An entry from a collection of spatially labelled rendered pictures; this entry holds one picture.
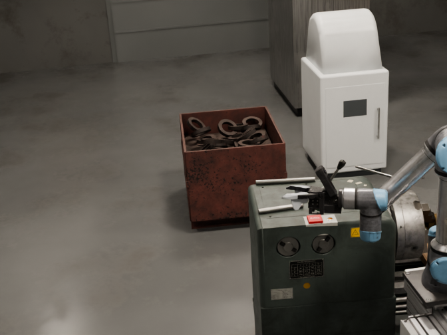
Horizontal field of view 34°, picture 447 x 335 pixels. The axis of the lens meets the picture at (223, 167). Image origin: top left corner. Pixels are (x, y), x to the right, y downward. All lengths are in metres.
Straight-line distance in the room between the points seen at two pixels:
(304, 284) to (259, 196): 0.46
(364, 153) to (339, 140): 0.27
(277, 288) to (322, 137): 3.36
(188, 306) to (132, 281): 0.54
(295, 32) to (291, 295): 5.11
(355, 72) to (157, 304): 2.70
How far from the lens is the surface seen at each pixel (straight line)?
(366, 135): 6.51
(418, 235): 3.32
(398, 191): 2.65
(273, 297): 3.21
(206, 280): 5.13
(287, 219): 3.10
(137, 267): 5.38
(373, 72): 6.37
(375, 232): 2.59
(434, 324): 2.79
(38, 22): 11.32
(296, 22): 7.97
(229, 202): 5.65
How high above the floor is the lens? 2.65
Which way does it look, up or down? 22 degrees down
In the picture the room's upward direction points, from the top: 4 degrees counter-clockwise
